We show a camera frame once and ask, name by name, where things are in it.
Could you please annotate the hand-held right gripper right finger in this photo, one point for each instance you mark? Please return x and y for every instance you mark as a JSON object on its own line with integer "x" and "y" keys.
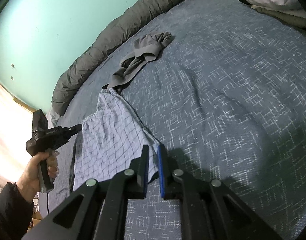
{"x": 161, "y": 175}

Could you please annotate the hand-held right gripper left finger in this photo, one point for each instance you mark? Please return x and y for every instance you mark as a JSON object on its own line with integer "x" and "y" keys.
{"x": 143, "y": 175}

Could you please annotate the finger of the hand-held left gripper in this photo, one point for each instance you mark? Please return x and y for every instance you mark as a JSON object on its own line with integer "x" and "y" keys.
{"x": 74, "y": 130}

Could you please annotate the blue plaid boxer shorts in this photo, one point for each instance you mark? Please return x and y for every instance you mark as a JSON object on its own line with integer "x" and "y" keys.
{"x": 110, "y": 140}

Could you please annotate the person's left forearm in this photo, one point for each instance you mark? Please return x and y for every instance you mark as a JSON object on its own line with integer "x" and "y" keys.
{"x": 7, "y": 212}

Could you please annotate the person's left hand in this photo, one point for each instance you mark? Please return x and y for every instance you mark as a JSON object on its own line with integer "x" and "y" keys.
{"x": 29, "y": 177}

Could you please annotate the light grey blanket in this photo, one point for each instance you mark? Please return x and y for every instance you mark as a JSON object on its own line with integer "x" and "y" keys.
{"x": 51, "y": 118}

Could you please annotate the pink curtain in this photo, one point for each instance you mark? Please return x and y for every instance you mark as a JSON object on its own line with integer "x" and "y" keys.
{"x": 7, "y": 130}

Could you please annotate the grey briefs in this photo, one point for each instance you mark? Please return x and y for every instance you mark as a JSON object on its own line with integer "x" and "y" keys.
{"x": 123, "y": 77}
{"x": 148, "y": 45}

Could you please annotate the dark grey rolled duvet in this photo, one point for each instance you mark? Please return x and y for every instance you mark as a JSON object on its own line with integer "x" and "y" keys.
{"x": 105, "y": 45}

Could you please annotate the wooden window frame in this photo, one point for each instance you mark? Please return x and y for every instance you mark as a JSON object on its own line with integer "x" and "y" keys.
{"x": 25, "y": 105}

